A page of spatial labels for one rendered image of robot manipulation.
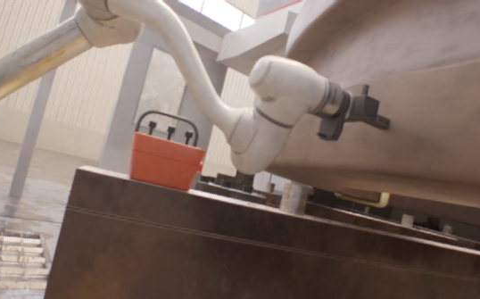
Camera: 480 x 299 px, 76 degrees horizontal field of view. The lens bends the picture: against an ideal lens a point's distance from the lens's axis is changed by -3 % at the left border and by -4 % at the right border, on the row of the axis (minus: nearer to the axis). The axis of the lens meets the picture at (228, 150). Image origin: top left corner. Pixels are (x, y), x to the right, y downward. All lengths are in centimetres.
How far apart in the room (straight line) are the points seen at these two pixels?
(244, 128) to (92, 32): 53
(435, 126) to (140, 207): 74
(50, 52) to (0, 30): 1347
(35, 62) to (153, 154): 45
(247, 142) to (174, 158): 24
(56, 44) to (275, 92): 66
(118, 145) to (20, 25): 1106
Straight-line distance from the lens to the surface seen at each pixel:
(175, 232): 90
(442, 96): 87
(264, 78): 67
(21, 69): 111
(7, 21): 1462
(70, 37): 105
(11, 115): 1413
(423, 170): 83
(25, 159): 389
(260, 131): 72
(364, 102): 79
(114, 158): 397
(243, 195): 195
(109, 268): 92
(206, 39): 440
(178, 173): 89
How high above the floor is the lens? 76
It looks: 4 degrees up
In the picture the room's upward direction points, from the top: 14 degrees clockwise
